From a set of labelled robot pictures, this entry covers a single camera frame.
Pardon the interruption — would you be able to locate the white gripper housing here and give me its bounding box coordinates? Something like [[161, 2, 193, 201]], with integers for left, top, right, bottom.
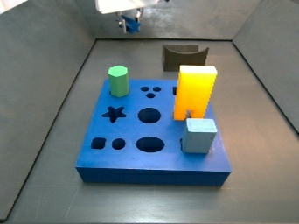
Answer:
[[95, 0, 163, 33]]

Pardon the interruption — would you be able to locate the dark blue star prism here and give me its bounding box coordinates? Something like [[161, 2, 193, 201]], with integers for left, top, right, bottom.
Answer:
[[123, 15, 140, 34]]

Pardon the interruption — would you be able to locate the black curved fixture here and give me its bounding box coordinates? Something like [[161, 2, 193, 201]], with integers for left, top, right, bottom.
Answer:
[[163, 45, 209, 72]]

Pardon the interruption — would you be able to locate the blue shape sorter board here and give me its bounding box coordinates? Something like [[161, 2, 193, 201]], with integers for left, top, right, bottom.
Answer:
[[76, 79, 231, 186]]

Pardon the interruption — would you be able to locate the green hexagonal prism block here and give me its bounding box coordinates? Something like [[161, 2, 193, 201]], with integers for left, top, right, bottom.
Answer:
[[107, 66, 129, 97]]

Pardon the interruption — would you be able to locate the yellow slotted tall block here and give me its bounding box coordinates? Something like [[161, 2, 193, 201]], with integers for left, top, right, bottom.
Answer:
[[173, 65, 217, 120]]

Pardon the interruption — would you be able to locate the light blue rectangular block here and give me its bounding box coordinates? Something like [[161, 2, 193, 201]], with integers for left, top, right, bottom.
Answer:
[[181, 118, 217, 154]]

